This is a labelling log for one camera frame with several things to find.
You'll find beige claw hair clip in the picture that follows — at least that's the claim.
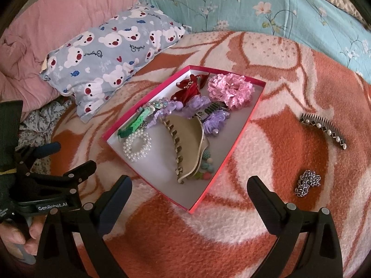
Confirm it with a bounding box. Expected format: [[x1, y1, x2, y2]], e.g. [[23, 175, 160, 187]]
[[159, 114, 211, 184]]

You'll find person's left hand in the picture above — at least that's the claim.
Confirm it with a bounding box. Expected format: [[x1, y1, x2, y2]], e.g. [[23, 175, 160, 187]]
[[0, 217, 45, 264]]

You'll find orange floral blanket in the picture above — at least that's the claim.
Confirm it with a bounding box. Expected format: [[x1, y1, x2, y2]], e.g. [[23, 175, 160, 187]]
[[17, 30, 371, 278]]

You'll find purple tulle scrunchie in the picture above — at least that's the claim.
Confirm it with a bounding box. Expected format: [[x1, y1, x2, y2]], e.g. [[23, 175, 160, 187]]
[[185, 95, 231, 136]]

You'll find bear print pillow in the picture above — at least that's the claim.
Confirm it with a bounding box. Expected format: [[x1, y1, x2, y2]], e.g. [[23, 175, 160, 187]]
[[39, 6, 186, 123]]

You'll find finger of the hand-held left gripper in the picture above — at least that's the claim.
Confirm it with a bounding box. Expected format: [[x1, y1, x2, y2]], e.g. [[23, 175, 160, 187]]
[[17, 142, 61, 163], [62, 160, 97, 186]]

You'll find green hair clip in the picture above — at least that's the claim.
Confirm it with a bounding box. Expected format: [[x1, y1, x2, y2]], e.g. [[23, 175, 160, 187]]
[[117, 108, 151, 138]]

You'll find pink cardboard box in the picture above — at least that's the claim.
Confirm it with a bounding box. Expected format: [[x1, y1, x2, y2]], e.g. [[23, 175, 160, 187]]
[[102, 65, 266, 215]]

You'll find pink lace scrunchie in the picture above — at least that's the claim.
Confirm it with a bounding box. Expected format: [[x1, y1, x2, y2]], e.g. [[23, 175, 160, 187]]
[[207, 73, 256, 110]]

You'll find colourful felt ball necklace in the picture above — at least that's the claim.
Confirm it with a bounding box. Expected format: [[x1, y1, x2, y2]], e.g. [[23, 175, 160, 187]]
[[188, 148, 216, 181]]

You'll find small dark hair comb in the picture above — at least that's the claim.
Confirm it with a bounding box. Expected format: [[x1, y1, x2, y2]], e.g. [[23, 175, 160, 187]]
[[194, 101, 228, 120]]

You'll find red velvet bow hair clip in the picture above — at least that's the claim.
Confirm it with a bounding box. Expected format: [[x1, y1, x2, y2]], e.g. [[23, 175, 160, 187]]
[[170, 74, 210, 103]]

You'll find grey floral cloth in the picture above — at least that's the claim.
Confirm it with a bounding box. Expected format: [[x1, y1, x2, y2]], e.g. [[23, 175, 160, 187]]
[[17, 98, 73, 174]]

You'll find purple fabric scrunchie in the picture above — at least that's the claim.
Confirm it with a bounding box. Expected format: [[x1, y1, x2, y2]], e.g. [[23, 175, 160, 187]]
[[145, 101, 186, 129]]

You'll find silver chain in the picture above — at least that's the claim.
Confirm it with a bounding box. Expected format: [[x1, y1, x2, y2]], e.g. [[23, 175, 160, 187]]
[[295, 169, 323, 198]]

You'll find turquoise floral pillow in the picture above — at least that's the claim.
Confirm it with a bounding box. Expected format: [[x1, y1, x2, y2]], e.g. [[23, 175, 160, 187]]
[[139, 0, 371, 79]]

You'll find pink quilt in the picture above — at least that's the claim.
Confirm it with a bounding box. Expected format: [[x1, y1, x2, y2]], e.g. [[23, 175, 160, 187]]
[[0, 0, 154, 113]]

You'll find white pearl bracelet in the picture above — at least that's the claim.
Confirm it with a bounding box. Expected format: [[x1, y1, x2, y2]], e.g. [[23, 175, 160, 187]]
[[123, 130, 153, 162]]

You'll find pearl studded hair comb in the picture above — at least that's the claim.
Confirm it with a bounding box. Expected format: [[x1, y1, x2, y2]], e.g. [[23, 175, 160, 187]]
[[300, 113, 348, 150]]

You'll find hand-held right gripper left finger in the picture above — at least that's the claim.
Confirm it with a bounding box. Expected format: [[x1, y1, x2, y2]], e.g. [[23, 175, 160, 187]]
[[35, 175, 133, 278]]

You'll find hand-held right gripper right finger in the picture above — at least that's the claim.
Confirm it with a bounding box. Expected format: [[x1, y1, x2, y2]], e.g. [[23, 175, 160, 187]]
[[246, 175, 344, 278]]

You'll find teal bead bracelet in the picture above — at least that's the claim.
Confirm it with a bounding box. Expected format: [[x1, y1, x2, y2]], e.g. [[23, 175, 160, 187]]
[[138, 98, 174, 115]]

